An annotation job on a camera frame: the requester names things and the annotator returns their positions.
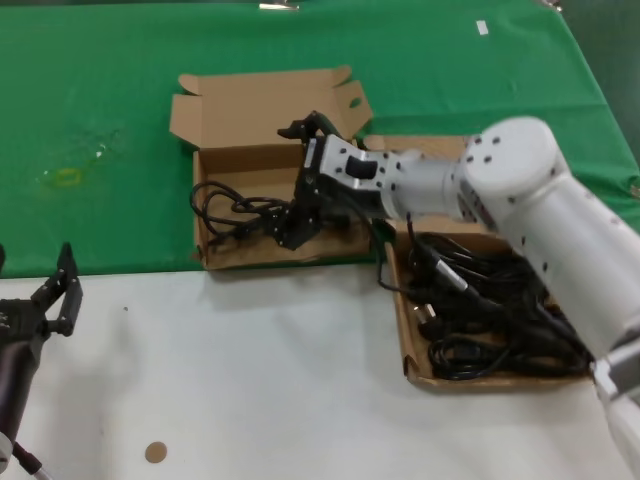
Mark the black power cable bundle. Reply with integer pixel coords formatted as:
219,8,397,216
189,180,301,247

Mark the green tablecloth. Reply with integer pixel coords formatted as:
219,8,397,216
0,1,640,279

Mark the tangled black power cables pile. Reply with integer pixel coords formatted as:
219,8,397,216
407,230,592,383

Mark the cardboard box round hole flap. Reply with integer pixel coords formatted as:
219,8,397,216
362,133,596,393

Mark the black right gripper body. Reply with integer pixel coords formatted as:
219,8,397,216
293,167,376,231

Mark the cardboard box oval hole flap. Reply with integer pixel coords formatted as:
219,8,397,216
168,64,375,272

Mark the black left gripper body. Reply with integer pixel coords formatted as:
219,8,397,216
0,297,49,347

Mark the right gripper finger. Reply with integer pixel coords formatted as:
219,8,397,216
272,202,322,251
277,112,344,149

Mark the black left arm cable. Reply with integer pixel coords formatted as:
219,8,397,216
10,439,51,480

